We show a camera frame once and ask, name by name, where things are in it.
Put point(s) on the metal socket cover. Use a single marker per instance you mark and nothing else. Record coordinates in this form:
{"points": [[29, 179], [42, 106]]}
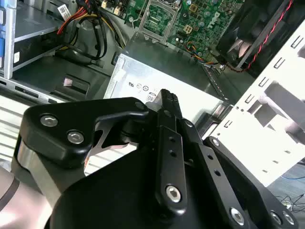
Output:
{"points": [[144, 19]]}

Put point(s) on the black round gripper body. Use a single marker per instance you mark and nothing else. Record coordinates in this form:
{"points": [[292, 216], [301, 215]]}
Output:
{"points": [[107, 198]]}

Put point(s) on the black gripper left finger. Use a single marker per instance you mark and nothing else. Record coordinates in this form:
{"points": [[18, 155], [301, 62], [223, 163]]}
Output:
{"points": [[59, 119]]}

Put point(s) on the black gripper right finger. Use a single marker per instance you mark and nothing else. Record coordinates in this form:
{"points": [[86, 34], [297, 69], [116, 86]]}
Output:
{"points": [[224, 181]]}

